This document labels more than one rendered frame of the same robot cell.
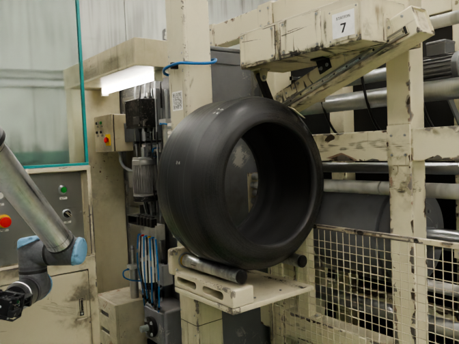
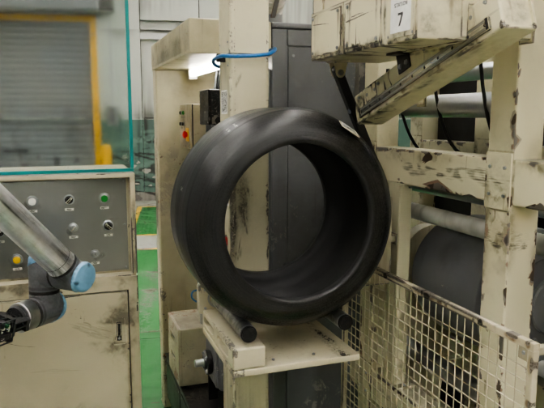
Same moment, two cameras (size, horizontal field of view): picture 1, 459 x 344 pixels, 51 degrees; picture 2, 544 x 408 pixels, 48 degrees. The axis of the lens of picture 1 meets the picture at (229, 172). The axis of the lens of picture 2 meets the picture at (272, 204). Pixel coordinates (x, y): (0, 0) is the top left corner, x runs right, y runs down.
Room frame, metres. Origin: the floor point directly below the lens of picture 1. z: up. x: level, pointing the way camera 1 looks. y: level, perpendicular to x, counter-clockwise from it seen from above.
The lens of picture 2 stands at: (0.09, -0.55, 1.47)
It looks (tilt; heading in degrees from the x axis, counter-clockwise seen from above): 8 degrees down; 18
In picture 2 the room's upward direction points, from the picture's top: straight up
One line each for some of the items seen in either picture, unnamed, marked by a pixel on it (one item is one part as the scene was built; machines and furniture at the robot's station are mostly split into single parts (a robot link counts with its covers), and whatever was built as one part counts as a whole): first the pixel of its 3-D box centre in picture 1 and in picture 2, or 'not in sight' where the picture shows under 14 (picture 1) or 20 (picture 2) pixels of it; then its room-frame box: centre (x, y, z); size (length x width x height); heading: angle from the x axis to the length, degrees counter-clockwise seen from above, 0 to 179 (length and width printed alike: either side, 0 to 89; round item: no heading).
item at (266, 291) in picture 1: (242, 287); (276, 342); (1.74, -0.03, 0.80); 0.37 x 0.36 x 0.02; 127
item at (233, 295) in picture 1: (211, 285); (231, 335); (1.66, 0.08, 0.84); 0.36 x 0.09 x 0.06; 37
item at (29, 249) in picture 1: (35, 253); (46, 273); (1.60, 0.67, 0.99); 0.12 x 0.09 x 0.12; 77
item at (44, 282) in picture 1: (33, 287); (43, 308); (1.59, 0.68, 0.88); 0.12 x 0.09 x 0.10; 177
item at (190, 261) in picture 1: (211, 267); (231, 314); (1.65, 0.08, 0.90); 0.35 x 0.05 x 0.05; 37
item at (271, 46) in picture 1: (314, 39); (394, 26); (1.82, -0.34, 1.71); 0.61 x 0.25 x 0.15; 37
